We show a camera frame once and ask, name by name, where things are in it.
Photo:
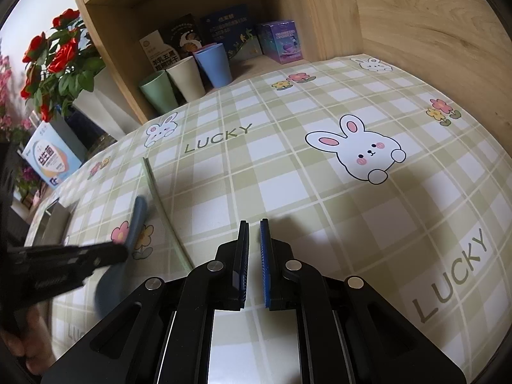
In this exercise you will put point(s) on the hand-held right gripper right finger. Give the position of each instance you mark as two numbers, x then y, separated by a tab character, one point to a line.
265	266

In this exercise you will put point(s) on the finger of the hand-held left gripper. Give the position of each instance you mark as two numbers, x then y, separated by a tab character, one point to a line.
60	264

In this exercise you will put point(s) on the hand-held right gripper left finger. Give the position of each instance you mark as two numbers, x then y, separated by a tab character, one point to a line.
242	266

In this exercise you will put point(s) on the stainless steel utensil tray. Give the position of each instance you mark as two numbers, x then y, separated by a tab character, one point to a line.
56	228

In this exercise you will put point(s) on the blue spoon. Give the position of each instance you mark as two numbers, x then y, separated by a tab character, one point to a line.
112	288

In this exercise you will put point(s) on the green chopstick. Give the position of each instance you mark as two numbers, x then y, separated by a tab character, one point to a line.
160	200

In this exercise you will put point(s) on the person's left hand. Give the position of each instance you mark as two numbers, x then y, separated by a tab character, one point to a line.
32	336

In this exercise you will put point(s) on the pale blue round-print box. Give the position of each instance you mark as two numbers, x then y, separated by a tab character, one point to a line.
52	160

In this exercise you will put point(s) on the checkered rabbit print tablecloth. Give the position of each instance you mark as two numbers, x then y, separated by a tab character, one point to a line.
320	208

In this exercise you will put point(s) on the pink blossom plant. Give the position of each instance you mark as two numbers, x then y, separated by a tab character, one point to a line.
8	100

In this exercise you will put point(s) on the navy box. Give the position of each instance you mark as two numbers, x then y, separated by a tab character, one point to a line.
86	126

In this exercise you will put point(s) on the red roses in white pot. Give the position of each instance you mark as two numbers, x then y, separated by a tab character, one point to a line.
68	60

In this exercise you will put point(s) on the green cup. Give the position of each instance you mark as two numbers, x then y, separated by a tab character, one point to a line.
160	94

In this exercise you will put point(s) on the beige cup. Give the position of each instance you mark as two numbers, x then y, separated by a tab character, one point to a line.
187	80

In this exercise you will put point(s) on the blue cup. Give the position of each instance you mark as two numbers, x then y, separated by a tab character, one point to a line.
214	66

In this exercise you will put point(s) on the white and green box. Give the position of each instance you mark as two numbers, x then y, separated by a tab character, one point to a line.
152	50

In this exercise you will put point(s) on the wooden shelf unit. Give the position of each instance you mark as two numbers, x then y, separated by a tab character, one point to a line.
120	20

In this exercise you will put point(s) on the pink cup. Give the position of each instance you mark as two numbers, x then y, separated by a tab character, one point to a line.
202	48

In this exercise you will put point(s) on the purple box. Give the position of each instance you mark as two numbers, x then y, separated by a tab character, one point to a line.
282	42

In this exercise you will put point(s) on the dark blue box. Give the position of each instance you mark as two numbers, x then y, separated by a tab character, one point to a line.
234	28

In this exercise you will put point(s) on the dark moon print box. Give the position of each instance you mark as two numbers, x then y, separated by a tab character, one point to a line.
182	34

